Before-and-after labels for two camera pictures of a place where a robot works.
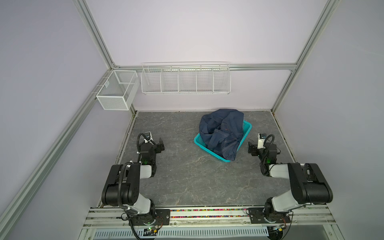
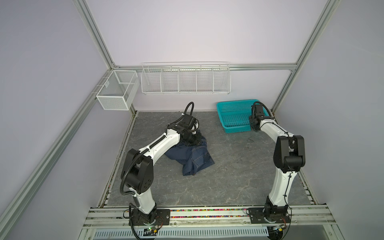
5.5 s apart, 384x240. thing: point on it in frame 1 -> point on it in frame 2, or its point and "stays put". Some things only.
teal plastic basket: x=198 y=140 -> x=234 y=115
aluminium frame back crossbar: x=207 y=66 stays put
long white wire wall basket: x=186 y=78 stays put
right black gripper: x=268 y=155 -> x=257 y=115
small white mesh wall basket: x=118 y=90 stays put
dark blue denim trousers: x=222 y=130 -> x=192 y=158
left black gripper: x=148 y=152 -> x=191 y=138
